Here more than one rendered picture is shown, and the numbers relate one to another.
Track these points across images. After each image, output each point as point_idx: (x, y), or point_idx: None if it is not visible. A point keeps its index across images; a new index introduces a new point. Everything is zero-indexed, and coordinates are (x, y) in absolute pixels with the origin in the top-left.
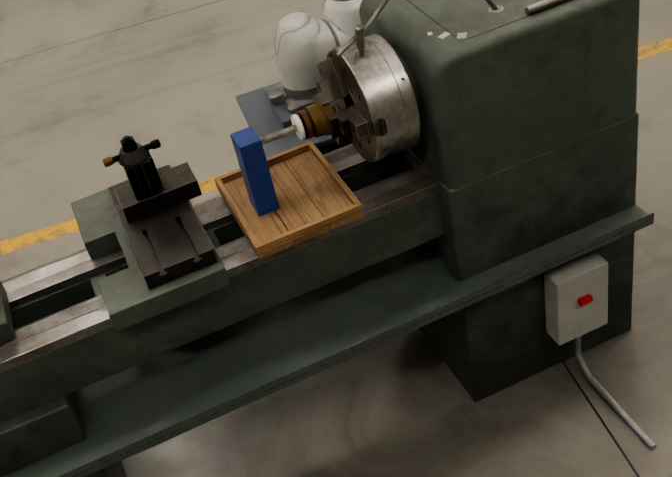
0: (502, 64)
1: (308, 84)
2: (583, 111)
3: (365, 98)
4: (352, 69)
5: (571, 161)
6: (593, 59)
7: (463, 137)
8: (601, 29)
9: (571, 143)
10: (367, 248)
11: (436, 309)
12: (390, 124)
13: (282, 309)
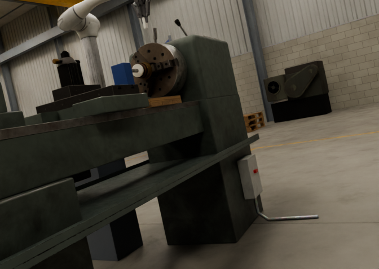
0: (207, 47)
1: None
2: (228, 83)
3: (168, 49)
4: (157, 43)
5: (230, 105)
6: (225, 62)
7: (204, 73)
8: (224, 51)
9: (228, 96)
10: (183, 125)
11: (222, 151)
12: (179, 62)
13: (146, 177)
